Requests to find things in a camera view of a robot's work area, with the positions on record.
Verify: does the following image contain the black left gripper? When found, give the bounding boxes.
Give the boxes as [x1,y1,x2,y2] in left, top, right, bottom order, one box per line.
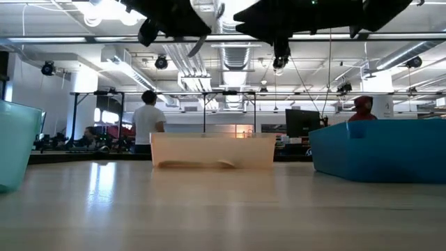
[120,0,213,48]

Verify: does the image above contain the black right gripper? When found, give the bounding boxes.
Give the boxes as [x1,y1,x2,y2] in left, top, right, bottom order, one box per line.
[233,0,356,59]

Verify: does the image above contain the person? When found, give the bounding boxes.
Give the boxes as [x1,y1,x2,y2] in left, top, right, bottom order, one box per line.
[82,125,99,148]
[347,95,378,123]
[131,89,167,155]

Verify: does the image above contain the black monitor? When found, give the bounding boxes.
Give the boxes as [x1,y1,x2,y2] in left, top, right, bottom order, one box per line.
[285,108,322,138]

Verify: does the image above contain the blue plastic bin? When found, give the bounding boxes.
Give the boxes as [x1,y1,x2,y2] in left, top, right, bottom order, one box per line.
[308,118,446,185]

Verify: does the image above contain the black background robot arms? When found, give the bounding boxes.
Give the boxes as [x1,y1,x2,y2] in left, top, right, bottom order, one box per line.
[33,131,84,153]

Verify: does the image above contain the green translucent plastic bin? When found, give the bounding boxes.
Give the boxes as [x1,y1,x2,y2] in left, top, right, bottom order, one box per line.
[0,100,43,194]

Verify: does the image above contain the black frame rig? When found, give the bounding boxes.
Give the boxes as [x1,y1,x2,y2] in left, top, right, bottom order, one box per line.
[203,91,258,134]
[68,91,125,151]

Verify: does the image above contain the silver ventilation duct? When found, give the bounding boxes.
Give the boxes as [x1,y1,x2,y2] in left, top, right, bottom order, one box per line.
[364,40,446,76]

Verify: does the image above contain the black aluminium table frame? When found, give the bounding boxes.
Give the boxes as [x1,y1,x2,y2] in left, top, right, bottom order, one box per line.
[26,150,314,165]

